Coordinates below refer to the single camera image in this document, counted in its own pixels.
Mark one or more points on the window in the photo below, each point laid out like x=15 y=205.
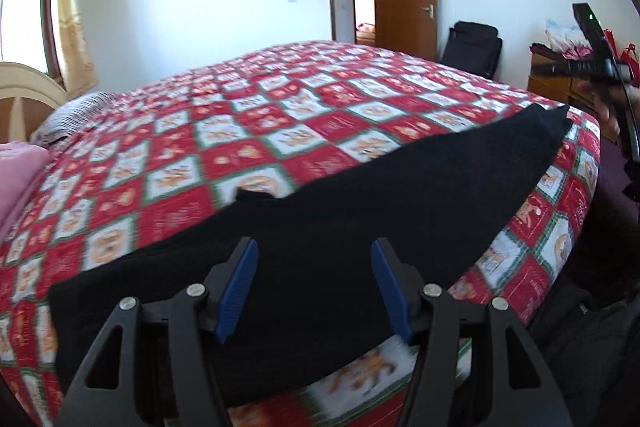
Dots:
x=25 y=7

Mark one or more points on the yellow patterned curtain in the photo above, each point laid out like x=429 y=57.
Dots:
x=70 y=32

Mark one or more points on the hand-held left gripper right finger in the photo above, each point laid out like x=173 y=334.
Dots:
x=392 y=294

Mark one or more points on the wooden dresser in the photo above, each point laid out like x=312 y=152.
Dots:
x=545 y=87

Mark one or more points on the black pants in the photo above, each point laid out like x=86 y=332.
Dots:
x=325 y=217

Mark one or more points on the person's dark clothing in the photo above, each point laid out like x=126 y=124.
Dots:
x=590 y=347

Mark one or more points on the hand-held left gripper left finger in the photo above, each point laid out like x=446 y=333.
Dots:
x=237 y=289

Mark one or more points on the person's right hand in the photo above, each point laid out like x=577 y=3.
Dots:
x=607 y=107

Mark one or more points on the black suitcase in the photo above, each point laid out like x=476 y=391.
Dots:
x=472 y=49

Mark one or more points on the cream wooden headboard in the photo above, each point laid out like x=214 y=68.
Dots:
x=25 y=82

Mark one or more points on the clear plastic bag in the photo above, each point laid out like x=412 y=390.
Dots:
x=562 y=34

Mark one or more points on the pink folded blanket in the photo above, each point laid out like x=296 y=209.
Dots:
x=20 y=177

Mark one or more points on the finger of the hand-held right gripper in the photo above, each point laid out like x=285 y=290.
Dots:
x=575 y=68

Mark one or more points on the red printed bedspread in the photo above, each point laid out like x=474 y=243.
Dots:
x=200 y=157

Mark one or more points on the striped pillow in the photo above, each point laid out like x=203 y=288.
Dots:
x=75 y=112

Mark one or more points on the red bag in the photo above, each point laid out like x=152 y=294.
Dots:
x=631 y=64

